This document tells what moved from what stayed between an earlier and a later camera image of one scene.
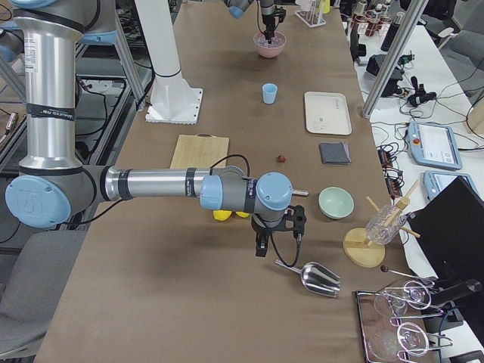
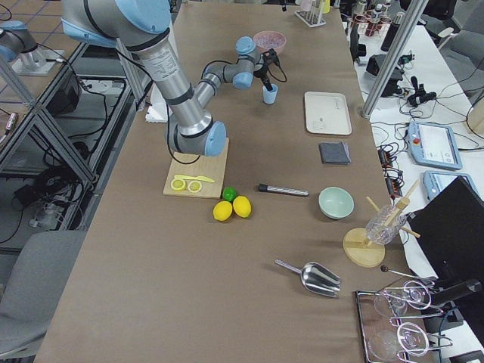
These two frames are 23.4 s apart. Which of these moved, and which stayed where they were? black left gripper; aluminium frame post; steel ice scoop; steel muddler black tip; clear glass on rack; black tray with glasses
Moved: black left gripper; steel muddler black tip
Stayed: aluminium frame post; black tray with glasses; steel ice scoop; clear glass on rack
